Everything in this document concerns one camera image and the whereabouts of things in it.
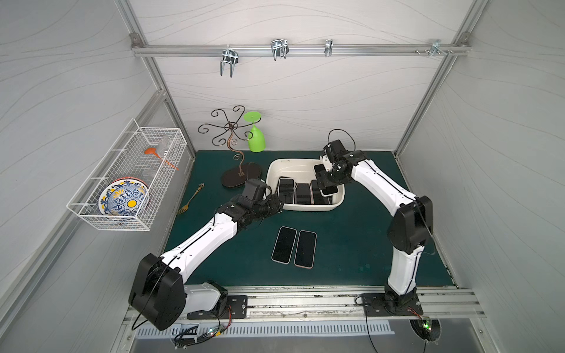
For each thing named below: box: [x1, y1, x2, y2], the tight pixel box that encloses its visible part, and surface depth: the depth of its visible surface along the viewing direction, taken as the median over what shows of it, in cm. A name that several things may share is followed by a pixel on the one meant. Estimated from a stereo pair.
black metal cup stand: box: [197, 105, 262, 188], surface depth 90 cm
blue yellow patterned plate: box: [98, 177, 150, 217], surface depth 62 cm
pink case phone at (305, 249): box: [293, 230, 318, 270], surface depth 88 cm
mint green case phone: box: [270, 225, 298, 265], surface depth 88 cm
